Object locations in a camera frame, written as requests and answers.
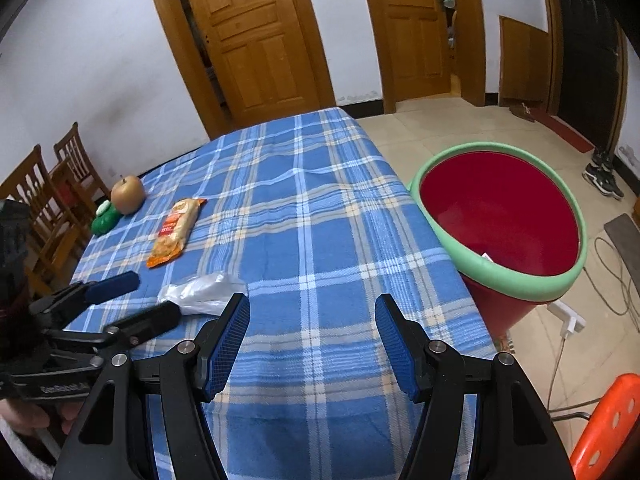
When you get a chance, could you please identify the clear plastic bag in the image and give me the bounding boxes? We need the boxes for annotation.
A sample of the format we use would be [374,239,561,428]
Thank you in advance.
[157,272,248,318]

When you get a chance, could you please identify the left hand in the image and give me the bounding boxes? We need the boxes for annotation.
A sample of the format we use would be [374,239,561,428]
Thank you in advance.
[1,399,82,436]

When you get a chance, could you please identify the wooden chair near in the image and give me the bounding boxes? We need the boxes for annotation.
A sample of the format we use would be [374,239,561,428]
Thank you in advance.
[1,144,89,296]

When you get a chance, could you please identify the wooden chair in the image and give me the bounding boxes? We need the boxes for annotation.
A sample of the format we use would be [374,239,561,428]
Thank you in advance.
[1,144,89,296]
[50,122,110,226]

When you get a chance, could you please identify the green flower-shaped container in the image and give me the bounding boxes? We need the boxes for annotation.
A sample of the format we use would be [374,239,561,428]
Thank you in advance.
[91,200,122,236]

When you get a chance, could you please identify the orange snack packet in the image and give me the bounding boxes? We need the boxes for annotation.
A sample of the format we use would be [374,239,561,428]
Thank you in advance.
[146,198,207,269]

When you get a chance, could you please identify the brown apple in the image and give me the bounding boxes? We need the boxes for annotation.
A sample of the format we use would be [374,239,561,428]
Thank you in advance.
[110,176,145,216]

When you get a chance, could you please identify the wooden chair far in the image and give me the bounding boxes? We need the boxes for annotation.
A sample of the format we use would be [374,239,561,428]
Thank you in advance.
[50,122,110,226]

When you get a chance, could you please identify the white power strip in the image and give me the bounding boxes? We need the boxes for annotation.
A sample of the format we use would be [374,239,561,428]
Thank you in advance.
[547,299,586,340]

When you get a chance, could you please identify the blue plaid tablecloth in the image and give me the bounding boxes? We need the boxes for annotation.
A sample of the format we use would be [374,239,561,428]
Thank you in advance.
[73,108,494,479]

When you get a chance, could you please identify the red bin with green rim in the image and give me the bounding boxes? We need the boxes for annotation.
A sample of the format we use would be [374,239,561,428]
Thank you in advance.
[409,142,588,337]

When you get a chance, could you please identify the orange plastic stool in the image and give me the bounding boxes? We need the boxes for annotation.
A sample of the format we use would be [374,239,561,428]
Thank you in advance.
[570,373,639,479]

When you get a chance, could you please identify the grey floor mat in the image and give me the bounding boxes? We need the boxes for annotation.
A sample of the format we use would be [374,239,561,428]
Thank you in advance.
[603,214,640,287]

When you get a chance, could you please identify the pair of sneakers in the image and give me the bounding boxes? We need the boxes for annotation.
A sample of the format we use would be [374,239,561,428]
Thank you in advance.
[582,150,624,200]

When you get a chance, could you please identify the left wooden door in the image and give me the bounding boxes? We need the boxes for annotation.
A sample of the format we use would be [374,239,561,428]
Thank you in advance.
[153,0,336,139]

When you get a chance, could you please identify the wooden door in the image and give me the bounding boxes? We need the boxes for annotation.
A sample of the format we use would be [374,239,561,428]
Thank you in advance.
[153,0,336,139]
[367,0,486,114]

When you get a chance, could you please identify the dark entrance door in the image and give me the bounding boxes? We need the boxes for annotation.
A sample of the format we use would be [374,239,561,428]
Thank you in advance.
[544,0,627,156]

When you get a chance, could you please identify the middle wooden door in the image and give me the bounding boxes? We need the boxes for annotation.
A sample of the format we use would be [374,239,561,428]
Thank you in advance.
[367,0,486,114]

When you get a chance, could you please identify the black floor cable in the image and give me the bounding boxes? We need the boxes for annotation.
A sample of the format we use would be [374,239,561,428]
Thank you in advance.
[579,235,640,334]

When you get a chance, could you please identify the small wooden wall panel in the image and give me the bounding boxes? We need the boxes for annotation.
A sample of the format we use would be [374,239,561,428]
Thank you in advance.
[499,16,551,104]

